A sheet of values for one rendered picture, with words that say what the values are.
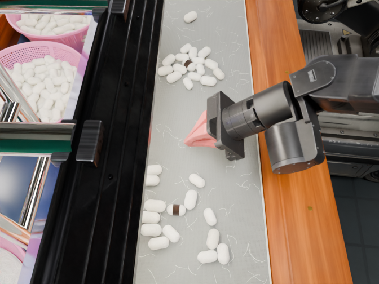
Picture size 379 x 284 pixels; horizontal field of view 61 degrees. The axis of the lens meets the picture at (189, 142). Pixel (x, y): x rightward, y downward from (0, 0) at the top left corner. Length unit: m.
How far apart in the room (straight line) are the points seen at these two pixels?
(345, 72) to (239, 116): 0.15
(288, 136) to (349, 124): 0.78
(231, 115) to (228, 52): 0.34
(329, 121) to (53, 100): 0.86
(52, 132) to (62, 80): 0.57
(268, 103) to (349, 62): 0.11
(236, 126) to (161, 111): 0.25
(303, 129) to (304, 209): 0.19
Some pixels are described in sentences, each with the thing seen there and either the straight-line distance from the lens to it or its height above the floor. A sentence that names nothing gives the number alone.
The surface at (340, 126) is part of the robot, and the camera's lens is 1.22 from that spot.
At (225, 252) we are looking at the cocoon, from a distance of 0.56.
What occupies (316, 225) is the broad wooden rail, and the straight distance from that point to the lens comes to 0.60.
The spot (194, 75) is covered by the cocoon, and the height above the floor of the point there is 0.76.
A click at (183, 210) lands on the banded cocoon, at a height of 0.76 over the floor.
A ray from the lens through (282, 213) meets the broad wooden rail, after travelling 0.59.
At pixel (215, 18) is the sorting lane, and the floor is 0.74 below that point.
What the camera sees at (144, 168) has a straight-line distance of 0.27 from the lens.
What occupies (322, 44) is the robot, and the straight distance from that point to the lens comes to 1.32.
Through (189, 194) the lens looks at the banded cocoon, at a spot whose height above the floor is 0.76.
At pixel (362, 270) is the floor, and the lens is 1.47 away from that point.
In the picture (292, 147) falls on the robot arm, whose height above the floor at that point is 0.94.
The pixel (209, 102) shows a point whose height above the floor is 0.88.
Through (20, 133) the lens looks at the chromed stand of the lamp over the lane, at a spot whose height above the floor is 1.12.
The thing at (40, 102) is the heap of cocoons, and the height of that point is 0.72.
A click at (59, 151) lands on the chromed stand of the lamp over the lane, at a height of 1.11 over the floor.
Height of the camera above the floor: 1.30
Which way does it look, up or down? 59 degrees down
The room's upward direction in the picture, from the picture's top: straight up
